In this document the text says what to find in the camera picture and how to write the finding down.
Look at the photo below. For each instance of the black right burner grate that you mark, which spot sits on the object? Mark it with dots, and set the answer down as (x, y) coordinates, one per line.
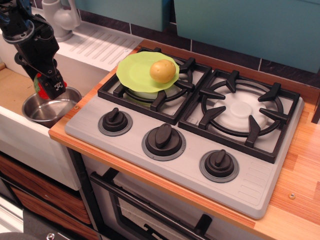
(243, 114)

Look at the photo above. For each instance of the small steel pot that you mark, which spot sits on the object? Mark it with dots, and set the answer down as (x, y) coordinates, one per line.
(48, 112)

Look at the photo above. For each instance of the black left burner grate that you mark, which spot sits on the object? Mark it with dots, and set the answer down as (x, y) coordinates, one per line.
(165, 105)

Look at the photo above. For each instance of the light green plastic plate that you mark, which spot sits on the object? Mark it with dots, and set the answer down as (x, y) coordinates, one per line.
(134, 72)

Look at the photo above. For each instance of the grey toy stove top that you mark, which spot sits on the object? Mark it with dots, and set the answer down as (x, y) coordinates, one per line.
(249, 193)

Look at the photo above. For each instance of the black oven door handle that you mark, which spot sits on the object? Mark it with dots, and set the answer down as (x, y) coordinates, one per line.
(117, 193)

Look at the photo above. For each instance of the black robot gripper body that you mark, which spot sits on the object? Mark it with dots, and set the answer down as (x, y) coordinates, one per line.
(36, 54)

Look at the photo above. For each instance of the black middle stove knob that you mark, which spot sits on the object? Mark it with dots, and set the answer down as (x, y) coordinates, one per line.
(163, 143)

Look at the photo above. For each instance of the black stove knob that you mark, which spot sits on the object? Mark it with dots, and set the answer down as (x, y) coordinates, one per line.
(219, 166)
(115, 123)
(163, 143)

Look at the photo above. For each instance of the wooden drawer front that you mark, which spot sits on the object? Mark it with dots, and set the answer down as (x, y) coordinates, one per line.
(43, 195)

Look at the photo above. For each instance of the white toy sink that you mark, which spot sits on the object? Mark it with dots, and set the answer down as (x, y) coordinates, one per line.
(83, 60)

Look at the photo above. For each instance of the yellow toy potato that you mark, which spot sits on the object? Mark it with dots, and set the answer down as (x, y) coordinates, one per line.
(162, 71)

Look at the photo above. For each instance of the black right stove knob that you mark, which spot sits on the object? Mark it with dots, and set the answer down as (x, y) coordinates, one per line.
(219, 166)

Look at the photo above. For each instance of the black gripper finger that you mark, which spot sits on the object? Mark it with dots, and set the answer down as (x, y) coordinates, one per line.
(53, 86)

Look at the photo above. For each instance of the black left stove knob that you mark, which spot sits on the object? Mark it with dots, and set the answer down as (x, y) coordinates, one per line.
(115, 123)

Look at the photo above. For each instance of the grey toy faucet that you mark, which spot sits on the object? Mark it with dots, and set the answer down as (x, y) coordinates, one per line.
(63, 21)

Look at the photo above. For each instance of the black burner grate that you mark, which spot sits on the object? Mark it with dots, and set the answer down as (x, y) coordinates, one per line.
(165, 105)
(243, 114)

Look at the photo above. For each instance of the red toy strawberry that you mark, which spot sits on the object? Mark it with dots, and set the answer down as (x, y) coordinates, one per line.
(40, 88)

